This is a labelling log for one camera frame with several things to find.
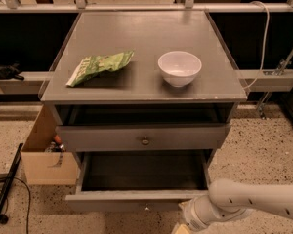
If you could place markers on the metal railing frame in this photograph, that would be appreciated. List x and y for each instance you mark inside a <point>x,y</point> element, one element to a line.
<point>212,6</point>

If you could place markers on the black bar with cable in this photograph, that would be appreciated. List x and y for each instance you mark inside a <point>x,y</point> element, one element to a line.
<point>6,181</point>

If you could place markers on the padded gripper body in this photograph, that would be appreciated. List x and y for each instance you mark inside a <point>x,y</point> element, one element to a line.
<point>192,218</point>

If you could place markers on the green chip bag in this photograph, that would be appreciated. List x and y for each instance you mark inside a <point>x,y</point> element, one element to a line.
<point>92,66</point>

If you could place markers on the grey top drawer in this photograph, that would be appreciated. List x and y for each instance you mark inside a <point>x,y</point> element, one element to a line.
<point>139,138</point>

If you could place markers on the grey wooden drawer cabinet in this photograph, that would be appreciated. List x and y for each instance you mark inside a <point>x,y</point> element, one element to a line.
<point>137,95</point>

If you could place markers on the grey drawer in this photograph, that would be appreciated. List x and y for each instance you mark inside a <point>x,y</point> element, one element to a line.
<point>139,138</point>
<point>127,181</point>

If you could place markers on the white bowl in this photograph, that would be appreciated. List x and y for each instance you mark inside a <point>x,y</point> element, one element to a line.
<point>179,68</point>

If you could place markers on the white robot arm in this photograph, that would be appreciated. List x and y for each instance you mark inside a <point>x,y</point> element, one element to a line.
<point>227,200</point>

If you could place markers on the cardboard box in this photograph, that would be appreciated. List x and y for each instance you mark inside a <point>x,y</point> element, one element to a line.
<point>43,167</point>

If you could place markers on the black bag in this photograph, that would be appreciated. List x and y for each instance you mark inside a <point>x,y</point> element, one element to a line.
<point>10,72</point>

